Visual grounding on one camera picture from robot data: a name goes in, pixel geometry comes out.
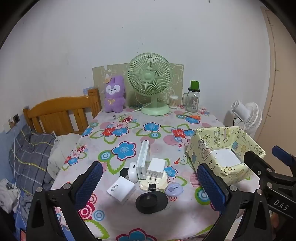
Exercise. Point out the beige door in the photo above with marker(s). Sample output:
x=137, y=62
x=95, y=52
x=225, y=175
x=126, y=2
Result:
x=282, y=92

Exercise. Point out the crumpled white cloth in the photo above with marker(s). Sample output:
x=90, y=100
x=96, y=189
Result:
x=9, y=194

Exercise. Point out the wooden chair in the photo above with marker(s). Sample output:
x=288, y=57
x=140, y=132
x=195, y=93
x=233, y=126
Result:
x=57, y=109

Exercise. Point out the small black round object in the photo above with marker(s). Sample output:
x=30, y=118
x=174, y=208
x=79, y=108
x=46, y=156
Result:
x=123, y=172

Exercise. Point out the purple plush toy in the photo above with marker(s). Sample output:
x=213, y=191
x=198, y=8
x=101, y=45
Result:
x=113, y=97

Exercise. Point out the white oval case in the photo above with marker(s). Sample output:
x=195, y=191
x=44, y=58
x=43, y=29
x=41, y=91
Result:
x=133, y=171

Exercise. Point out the cotton swab container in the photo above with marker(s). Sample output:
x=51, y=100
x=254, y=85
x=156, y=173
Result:
x=173, y=102

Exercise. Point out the glass jar black lid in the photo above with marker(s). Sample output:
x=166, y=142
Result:
x=192, y=102

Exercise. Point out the grey plaid bedding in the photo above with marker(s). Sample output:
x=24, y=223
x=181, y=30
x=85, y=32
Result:
x=30, y=157

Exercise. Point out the wall socket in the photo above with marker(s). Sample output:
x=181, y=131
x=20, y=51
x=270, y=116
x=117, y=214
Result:
x=16, y=118

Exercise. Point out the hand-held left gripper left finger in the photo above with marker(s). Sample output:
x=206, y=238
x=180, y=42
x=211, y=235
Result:
x=89, y=183

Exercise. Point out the white standing fan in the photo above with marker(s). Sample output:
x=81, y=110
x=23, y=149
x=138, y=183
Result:
x=249, y=115

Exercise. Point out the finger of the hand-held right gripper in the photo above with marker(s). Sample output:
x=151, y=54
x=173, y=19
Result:
x=254, y=162
x=281, y=152

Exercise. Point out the yellow patterned box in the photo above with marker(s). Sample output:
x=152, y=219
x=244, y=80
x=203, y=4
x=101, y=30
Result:
x=208, y=143

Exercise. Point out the purple round case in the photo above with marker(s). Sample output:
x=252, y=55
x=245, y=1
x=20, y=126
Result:
x=173, y=190

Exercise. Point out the black disc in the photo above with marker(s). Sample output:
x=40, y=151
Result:
x=151, y=201

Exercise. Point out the orange scissors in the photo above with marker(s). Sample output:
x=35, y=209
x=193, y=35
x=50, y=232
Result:
x=196, y=117

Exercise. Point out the green desk fan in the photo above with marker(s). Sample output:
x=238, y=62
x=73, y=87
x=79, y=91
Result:
x=148, y=76

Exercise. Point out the small white plug charger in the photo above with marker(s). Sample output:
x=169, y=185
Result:
x=156, y=166

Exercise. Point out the large white charger block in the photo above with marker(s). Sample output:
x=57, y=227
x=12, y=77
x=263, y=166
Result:
x=121, y=190

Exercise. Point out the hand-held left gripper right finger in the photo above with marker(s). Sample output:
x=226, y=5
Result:
x=210, y=187

